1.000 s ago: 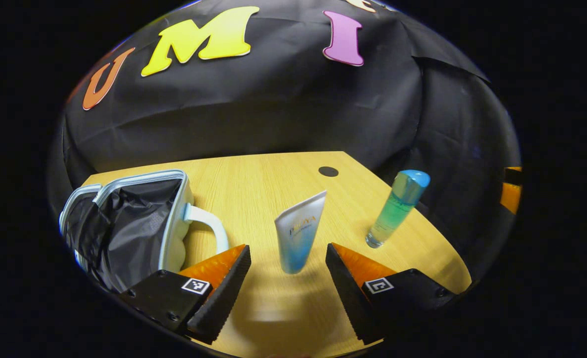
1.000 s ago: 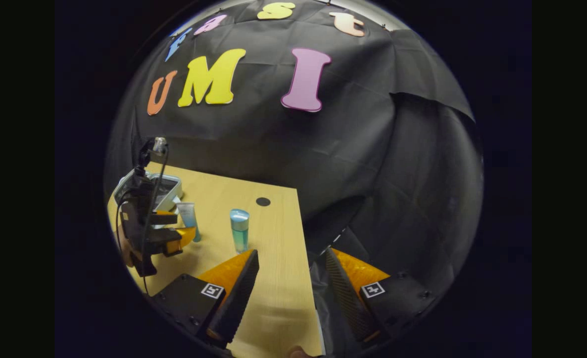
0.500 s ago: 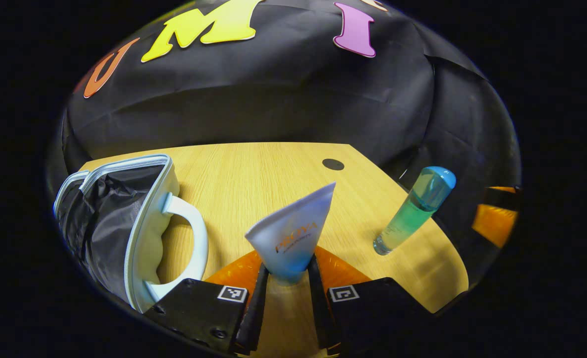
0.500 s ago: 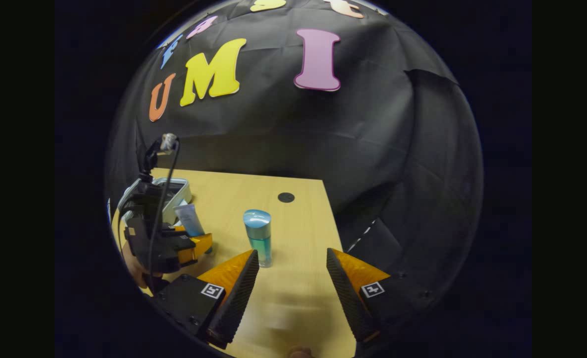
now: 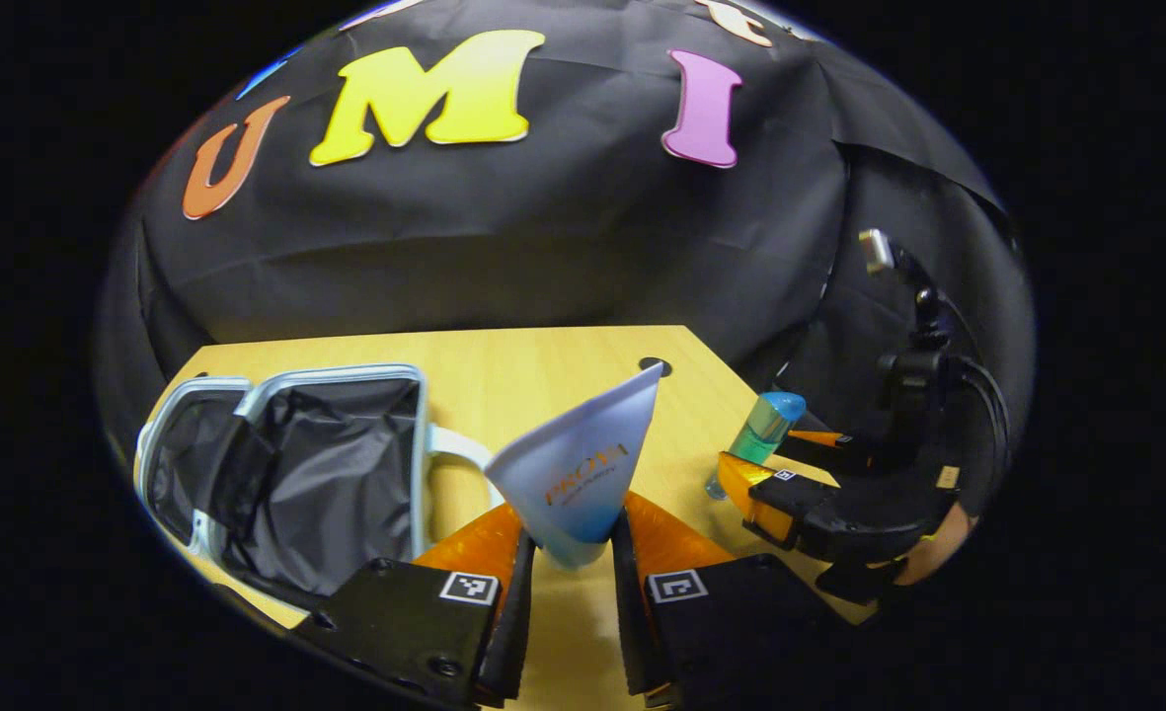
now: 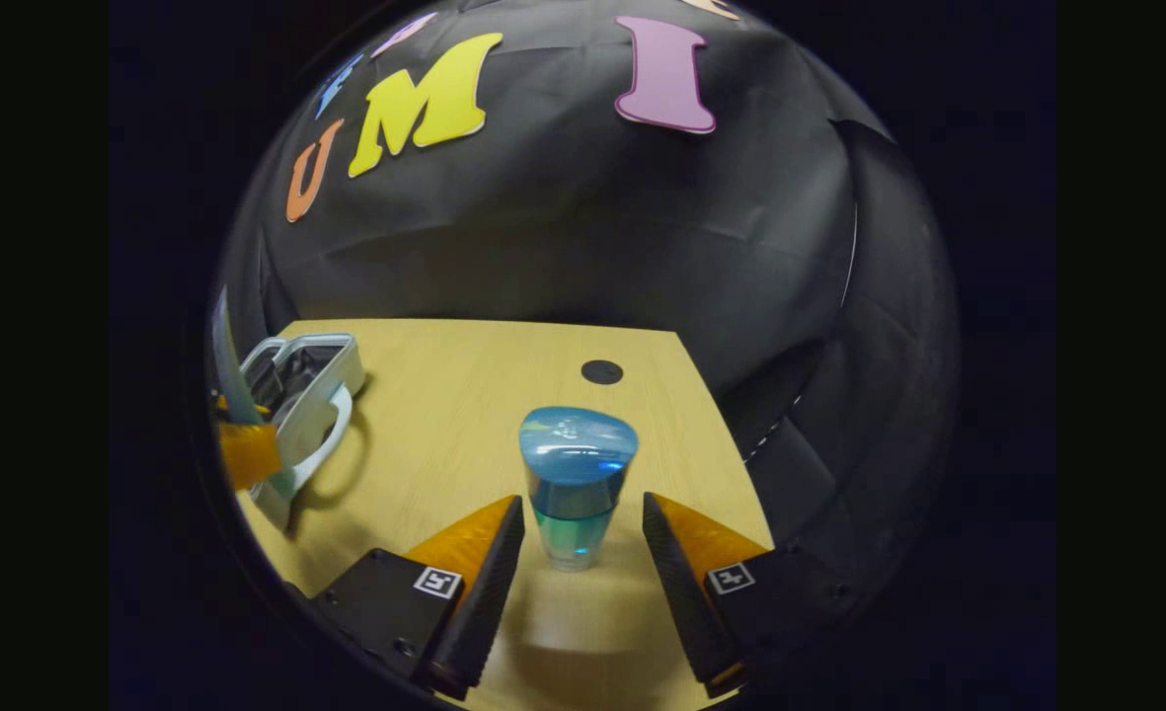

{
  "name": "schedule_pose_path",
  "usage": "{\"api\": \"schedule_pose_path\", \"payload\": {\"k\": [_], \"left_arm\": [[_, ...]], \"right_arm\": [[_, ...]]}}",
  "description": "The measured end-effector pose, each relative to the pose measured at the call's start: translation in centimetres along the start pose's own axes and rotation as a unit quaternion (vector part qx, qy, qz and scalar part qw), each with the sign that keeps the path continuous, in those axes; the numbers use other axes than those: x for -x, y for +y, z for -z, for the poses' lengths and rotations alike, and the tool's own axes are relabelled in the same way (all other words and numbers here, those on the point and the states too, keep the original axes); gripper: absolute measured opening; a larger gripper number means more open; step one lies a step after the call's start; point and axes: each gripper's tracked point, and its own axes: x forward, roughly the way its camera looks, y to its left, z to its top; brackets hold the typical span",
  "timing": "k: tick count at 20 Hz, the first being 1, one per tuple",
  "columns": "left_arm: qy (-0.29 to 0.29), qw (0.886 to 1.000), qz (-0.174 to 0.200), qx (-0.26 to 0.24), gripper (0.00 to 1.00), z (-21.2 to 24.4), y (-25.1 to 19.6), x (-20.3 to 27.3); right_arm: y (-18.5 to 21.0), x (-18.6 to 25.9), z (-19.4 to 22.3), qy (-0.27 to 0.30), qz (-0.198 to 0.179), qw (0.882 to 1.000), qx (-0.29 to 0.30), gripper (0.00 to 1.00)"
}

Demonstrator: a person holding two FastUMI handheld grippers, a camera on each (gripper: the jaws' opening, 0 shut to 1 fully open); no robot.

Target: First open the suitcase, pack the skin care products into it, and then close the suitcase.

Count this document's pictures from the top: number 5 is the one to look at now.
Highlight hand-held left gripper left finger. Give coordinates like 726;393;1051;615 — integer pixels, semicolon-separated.
286;502;538;710

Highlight teal skincare bottle blue cap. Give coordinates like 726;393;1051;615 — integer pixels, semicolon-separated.
705;391;808;501

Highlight light blue suitcase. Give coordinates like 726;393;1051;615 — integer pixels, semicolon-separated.
133;362;501;615

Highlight black cable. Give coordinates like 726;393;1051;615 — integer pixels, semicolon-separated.
953;355;1013;485

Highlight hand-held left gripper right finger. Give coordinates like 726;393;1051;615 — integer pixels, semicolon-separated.
609;491;846;711

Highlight black backdrop cloth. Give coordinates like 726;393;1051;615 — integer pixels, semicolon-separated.
97;0;1038;480

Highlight blue white skincare tube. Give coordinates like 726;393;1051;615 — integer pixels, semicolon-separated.
484;362;665;570

